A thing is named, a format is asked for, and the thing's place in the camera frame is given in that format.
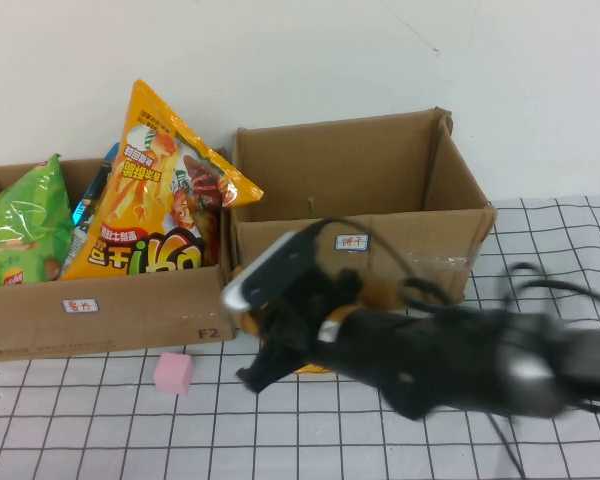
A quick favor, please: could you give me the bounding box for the long black cable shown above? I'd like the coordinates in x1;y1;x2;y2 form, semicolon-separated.
483;413;527;480

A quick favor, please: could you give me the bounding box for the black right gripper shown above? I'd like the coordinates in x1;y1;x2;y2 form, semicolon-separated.
236;272;351;395

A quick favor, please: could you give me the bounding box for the large orange chip bag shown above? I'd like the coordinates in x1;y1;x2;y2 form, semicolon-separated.
59;78;265;281

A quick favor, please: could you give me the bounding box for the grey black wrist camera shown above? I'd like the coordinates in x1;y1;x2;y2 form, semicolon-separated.
221;229;331;314

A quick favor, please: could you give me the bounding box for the cardboard box marked F2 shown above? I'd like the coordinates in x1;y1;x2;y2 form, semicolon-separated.
0;147;237;362

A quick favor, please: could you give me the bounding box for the white black grid tablecloth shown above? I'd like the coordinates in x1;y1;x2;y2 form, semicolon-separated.
0;194;600;480

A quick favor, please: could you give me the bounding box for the black cable with plug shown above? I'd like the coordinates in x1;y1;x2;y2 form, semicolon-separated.
404;261;600;324

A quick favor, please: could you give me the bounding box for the pink foam cube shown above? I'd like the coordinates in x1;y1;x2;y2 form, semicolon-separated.
152;351;195;396

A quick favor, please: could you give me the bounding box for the taped brown cardboard box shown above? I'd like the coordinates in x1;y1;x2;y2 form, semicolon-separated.
231;107;499;319

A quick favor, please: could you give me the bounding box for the blue black chip bag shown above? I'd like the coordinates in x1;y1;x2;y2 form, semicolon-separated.
59;142;122;274

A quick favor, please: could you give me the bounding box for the green Lay's chip bag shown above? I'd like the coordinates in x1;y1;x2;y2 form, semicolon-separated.
0;153;76;287

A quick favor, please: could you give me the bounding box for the thin black camera cable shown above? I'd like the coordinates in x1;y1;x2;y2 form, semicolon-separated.
319;216;424;301

